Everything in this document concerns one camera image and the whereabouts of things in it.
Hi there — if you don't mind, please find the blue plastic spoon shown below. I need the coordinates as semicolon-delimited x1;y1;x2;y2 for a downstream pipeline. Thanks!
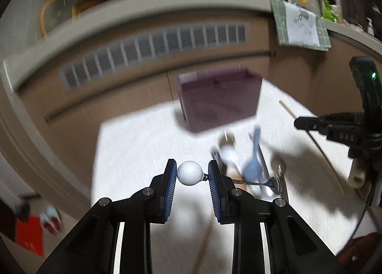
242;125;264;182

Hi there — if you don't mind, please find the grey ventilation grille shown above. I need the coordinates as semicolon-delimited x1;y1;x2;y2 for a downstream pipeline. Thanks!
59;21;250;91

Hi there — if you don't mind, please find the white paper towel mat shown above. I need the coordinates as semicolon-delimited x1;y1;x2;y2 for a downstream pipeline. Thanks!
91;82;365;273

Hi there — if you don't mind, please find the green checkered hanging towel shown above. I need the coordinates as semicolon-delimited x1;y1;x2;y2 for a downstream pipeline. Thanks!
270;0;331;52

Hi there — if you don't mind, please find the red object on floor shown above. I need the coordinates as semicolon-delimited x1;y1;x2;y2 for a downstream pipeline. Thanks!
15;216;44;257

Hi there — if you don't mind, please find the white plastic spoon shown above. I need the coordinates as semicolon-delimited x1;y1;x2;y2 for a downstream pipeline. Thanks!
219;145;241;175

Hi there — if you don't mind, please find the yellow hose ring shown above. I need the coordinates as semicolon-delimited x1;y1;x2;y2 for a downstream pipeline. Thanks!
39;0;83;38

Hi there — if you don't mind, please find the purple plastic utensil caddy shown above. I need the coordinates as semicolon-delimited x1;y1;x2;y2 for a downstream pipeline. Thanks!
175;66;262;133

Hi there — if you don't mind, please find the silver metal spoon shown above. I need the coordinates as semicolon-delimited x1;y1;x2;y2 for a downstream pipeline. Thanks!
271;156;289;203

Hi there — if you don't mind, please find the white ball-end metal utensil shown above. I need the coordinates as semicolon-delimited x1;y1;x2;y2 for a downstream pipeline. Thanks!
177;161;281;195

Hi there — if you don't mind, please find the wooden chopstick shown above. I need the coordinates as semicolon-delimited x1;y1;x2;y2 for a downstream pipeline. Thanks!
279;100;345;195

